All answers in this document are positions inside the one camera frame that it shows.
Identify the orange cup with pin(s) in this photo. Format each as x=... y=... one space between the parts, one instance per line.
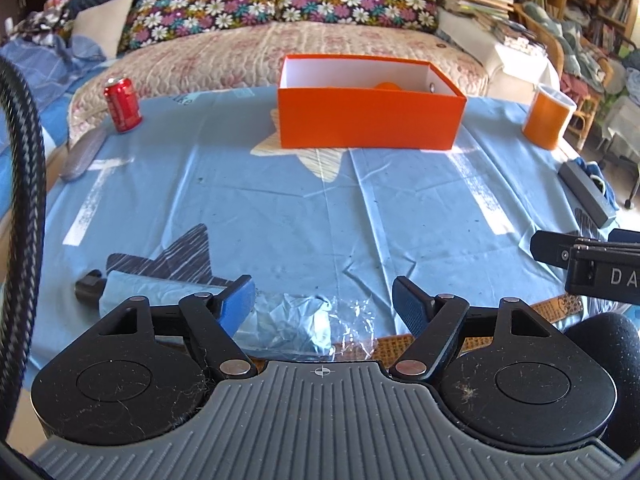
x=545 y=122

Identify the red soda can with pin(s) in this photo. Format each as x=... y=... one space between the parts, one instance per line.
x=122 y=107

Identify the large orange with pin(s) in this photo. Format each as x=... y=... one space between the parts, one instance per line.
x=387 y=86

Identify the long grey case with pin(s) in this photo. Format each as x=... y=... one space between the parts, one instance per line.
x=585 y=192

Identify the wicker chair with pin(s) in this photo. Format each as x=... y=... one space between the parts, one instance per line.
x=585 y=75

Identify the white sheet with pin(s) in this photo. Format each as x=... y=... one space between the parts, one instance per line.
x=505 y=65

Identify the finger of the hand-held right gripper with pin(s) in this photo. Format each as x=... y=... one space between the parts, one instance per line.
x=550 y=247

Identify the clear plastic wrap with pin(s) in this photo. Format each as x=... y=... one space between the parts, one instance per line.
x=355 y=325

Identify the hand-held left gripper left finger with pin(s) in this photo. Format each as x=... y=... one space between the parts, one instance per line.
x=237 y=305

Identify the blue star-print tablecloth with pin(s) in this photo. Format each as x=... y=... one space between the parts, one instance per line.
x=225 y=185

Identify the orange cardboard box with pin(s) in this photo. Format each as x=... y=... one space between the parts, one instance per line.
x=365 y=120

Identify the black-and-white patterned cloth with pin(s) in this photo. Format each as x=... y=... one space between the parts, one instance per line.
x=40 y=17

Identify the beige quilted bedspread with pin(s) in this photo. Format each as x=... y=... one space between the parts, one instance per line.
x=225 y=55

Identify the blue plaid bedsheet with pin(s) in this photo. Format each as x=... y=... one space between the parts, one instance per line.
x=35 y=70

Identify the white pillow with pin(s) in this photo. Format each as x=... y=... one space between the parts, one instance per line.
x=102 y=27

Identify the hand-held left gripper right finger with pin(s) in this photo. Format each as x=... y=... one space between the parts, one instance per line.
x=412 y=305

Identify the small blue cloth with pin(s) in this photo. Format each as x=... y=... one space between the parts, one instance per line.
x=592 y=170

